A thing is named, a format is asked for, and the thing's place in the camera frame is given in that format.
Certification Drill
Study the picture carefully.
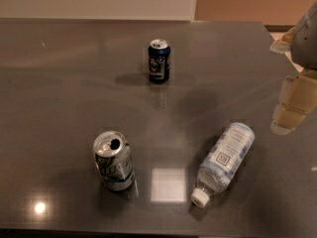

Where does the green and silver soda can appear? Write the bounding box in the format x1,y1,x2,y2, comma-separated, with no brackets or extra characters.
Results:
92,131,135,191

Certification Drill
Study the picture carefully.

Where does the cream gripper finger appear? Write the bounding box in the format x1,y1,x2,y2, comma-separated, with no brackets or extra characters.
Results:
269,27,295,54

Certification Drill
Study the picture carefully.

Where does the dark blue pepsi can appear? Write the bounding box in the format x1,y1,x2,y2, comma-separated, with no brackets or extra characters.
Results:
148,39,171,83

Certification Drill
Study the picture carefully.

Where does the clear blue-labelled plastic bottle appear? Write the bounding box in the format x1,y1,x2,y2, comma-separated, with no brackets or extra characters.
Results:
190,122,255,207

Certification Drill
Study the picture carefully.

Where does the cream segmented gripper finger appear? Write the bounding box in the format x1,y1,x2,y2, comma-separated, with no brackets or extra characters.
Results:
270,69,317,135

